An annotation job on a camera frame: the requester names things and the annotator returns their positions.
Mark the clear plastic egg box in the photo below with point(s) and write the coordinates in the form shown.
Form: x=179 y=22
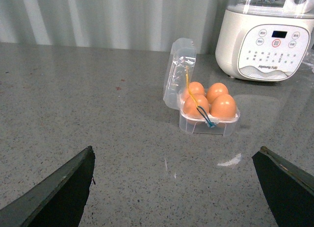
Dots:
x=178 y=77

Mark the brown egg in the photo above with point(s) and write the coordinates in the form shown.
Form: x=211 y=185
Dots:
x=216 y=90
x=224 y=106
x=191 y=103
x=194 y=88

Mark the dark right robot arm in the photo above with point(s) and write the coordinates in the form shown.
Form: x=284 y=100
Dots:
x=289 y=190

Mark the yellow rubber band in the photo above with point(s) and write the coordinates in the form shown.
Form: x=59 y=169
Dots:
x=189 y=91

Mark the blue rubber band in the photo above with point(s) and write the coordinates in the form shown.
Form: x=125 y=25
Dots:
x=203 y=113

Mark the white Joyoung blender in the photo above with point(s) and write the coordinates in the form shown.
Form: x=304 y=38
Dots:
x=265 y=40

